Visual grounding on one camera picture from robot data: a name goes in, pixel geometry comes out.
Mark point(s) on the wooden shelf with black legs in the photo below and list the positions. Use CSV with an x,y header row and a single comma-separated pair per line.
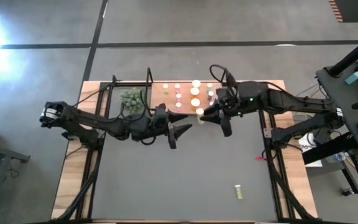
x,y
169,99

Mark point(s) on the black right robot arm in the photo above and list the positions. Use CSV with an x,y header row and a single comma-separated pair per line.
x,y
300,102

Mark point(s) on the green potted plant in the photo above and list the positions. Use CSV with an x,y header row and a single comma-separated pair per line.
x,y
132,99

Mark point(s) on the teal box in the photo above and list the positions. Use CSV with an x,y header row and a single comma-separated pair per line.
x,y
353,77

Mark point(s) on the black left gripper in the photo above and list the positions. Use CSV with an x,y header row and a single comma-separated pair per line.
x,y
158,132

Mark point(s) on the white paper sheet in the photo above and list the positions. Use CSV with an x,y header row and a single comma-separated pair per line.
x,y
305,143

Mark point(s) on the black metal station frame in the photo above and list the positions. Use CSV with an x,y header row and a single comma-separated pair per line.
x,y
104,84

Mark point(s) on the clear water bottle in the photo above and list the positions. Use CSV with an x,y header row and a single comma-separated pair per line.
x,y
336,157

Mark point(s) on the grey side desk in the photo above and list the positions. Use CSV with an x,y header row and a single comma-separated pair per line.
x,y
343,102

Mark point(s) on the red tag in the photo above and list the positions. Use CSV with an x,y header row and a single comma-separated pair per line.
x,y
259,158

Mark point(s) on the grey table mat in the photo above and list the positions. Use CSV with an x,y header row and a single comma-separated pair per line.
x,y
182,168

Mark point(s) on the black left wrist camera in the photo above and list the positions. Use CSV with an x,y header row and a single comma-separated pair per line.
x,y
160,115

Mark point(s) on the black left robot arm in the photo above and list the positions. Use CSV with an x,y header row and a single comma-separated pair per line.
x,y
98,123

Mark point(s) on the black pole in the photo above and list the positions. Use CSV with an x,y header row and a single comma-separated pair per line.
x,y
353,54

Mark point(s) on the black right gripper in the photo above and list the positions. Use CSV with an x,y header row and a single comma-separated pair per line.
x,y
230,104

